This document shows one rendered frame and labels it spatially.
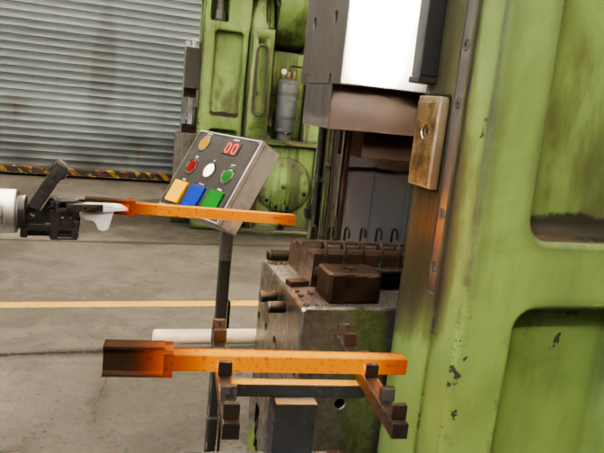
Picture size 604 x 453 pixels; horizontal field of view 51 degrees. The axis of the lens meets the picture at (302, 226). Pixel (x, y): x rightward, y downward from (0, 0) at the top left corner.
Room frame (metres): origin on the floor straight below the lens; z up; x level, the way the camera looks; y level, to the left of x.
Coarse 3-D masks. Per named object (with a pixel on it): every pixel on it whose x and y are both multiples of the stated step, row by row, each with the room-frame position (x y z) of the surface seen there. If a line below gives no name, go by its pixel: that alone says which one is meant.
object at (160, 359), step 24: (120, 360) 0.80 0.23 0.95; (144, 360) 0.81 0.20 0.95; (168, 360) 0.80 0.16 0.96; (192, 360) 0.81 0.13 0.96; (216, 360) 0.82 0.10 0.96; (240, 360) 0.82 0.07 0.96; (264, 360) 0.83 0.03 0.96; (288, 360) 0.84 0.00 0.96; (312, 360) 0.85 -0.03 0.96; (336, 360) 0.85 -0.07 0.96; (360, 360) 0.86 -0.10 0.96; (384, 360) 0.87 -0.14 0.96
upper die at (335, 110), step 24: (312, 96) 1.50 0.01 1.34; (336, 96) 1.38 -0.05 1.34; (360, 96) 1.39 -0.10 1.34; (384, 96) 1.41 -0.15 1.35; (408, 96) 1.43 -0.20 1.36; (312, 120) 1.48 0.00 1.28; (336, 120) 1.38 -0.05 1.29; (360, 120) 1.40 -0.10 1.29; (384, 120) 1.41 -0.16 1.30; (408, 120) 1.43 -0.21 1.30
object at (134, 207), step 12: (132, 204) 1.31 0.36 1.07; (144, 204) 1.32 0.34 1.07; (156, 204) 1.34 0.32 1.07; (168, 204) 1.36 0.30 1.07; (132, 216) 1.31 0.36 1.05; (168, 216) 1.34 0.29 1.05; (180, 216) 1.35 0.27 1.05; (192, 216) 1.35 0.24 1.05; (204, 216) 1.36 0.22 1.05; (216, 216) 1.37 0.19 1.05; (228, 216) 1.38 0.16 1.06; (240, 216) 1.39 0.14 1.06; (252, 216) 1.39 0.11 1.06; (264, 216) 1.40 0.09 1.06; (276, 216) 1.41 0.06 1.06; (288, 216) 1.42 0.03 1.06
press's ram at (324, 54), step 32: (320, 0) 1.52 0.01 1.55; (352, 0) 1.33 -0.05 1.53; (384, 0) 1.35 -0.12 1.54; (416, 0) 1.37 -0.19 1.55; (320, 32) 1.49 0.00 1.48; (352, 32) 1.33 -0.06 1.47; (384, 32) 1.35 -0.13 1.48; (416, 32) 1.37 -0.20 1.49; (320, 64) 1.47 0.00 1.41; (352, 64) 1.33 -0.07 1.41; (384, 64) 1.35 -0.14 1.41
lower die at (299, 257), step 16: (304, 240) 1.47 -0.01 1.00; (320, 240) 1.48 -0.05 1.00; (336, 240) 1.55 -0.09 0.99; (304, 256) 1.44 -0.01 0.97; (320, 256) 1.38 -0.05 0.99; (336, 256) 1.39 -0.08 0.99; (352, 256) 1.40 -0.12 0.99; (368, 256) 1.41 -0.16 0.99; (384, 256) 1.42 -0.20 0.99; (304, 272) 1.43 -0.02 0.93
